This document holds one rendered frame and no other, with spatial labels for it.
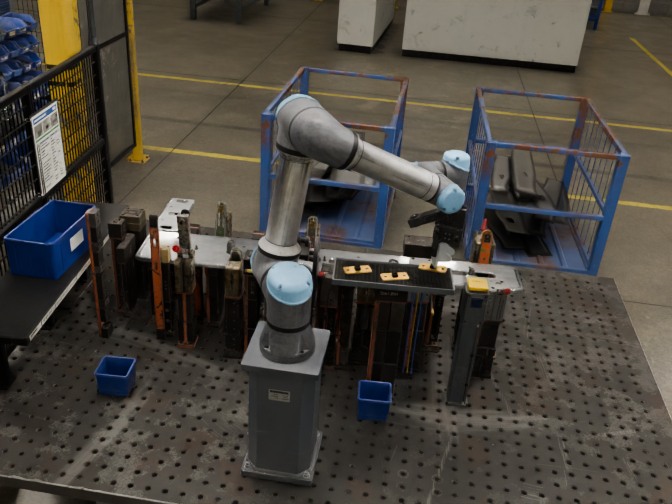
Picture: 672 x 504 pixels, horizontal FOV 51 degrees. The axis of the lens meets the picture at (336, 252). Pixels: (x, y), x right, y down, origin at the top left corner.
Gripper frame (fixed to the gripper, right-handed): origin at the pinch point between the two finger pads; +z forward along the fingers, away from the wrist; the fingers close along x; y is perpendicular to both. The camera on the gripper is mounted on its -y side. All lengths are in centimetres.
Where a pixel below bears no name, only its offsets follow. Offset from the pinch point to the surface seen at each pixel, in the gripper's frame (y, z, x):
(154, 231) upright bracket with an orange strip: -92, 7, -10
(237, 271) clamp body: -62, 16, -8
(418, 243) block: -15, 19, 45
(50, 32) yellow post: -161, -42, 30
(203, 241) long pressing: -88, 21, 14
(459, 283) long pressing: 5.2, 21.4, 27.6
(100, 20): -292, 0, 225
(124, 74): -301, 46, 259
